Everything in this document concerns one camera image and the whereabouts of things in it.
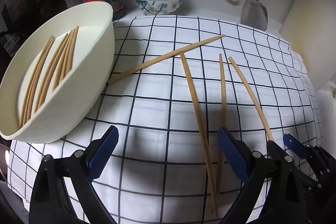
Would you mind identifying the large white round basin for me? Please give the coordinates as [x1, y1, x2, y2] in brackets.
[1, 1, 115, 144]

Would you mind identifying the white checkered cloth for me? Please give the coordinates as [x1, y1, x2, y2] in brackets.
[7, 16, 323, 223]

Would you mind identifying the white cutting board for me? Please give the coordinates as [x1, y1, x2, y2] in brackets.
[280, 0, 335, 90]

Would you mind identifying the steel spatula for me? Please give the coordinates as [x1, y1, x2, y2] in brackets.
[240, 0, 268, 31]

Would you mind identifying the bottom floral ceramic bowl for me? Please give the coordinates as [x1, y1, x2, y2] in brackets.
[135, 0, 183, 15]

